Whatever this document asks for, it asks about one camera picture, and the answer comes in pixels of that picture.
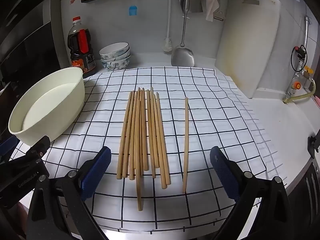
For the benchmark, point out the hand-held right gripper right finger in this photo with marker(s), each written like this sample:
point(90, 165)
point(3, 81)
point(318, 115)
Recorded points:
point(222, 172)

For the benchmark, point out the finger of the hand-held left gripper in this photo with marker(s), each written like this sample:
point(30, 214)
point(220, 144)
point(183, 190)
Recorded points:
point(8, 146)
point(40, 147)

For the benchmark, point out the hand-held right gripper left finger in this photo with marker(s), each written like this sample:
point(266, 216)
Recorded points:
point(97, 172)

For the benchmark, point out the curved wooden chopstick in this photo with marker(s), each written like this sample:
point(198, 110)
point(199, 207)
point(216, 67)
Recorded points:
point(186, 142)

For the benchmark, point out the pile of wooden chopsticks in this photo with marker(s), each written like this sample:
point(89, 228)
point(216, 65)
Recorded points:
point(150, 130)

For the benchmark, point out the white round basin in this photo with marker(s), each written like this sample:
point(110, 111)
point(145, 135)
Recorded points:
point(65, 82)

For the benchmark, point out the white checkered cloth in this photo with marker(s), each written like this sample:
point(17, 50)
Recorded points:
point(212, 120)

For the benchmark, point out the floral ceramic bowl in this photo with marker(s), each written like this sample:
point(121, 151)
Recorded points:
point(115, 48)
point(117, 65)
point(117, 59)

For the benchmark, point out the dark soy sauce bottle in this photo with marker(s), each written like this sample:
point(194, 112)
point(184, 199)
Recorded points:
point(81, 45)

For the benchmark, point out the black range hood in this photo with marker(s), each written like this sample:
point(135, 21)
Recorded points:
point(27, 30)

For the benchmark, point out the metal spatula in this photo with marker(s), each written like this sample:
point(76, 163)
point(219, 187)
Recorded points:
point(183, 56)

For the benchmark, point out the white cutting board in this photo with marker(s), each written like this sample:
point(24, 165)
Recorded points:
point(250, 42)

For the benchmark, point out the white dish brush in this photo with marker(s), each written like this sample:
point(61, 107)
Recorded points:
point(168, 45)

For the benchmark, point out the gas valve with red knob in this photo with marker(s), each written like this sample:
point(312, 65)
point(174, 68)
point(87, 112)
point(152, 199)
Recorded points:
point(300, 52)

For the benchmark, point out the metal peeler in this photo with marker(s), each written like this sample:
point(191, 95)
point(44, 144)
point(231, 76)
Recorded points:
point(220, 17)

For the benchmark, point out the metal gas pipe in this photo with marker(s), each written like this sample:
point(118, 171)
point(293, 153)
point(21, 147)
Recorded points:
point(307, 32)

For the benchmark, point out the blue silicone brush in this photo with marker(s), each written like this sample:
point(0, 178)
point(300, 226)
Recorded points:
point(132, 10)

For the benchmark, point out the pink hanging cloth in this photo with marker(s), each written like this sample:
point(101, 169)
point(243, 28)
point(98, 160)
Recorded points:
point(211, 2)

